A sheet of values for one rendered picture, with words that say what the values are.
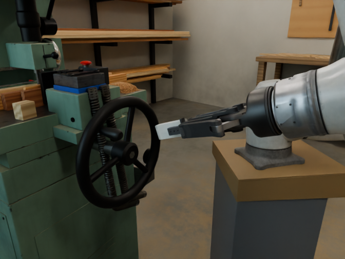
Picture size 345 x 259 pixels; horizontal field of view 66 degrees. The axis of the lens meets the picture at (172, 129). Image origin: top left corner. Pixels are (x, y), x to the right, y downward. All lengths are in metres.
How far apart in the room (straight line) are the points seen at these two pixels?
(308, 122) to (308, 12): 3.36
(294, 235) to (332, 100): 0.74
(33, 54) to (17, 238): 0.48
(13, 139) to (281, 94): 0.58
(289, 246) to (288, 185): 0.25
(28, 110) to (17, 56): 0.23
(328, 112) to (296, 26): 3.38
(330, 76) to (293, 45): 3.38
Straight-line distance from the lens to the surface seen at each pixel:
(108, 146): 0.71
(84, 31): 3.11
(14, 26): 0.98
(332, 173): 0.97
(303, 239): 1.08
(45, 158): 0.77
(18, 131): 0.71
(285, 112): 0.38
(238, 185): 0.85
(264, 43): 3.89
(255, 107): 0.40
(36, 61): 0.85
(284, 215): 0.98
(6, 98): 0.84
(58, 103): 0.74
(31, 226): 0.82
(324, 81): 0.38
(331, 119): 0.38
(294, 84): 0.39
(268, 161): 0.94
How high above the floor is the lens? 1.10
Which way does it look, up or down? 20 degrees down
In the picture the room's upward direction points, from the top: straight up
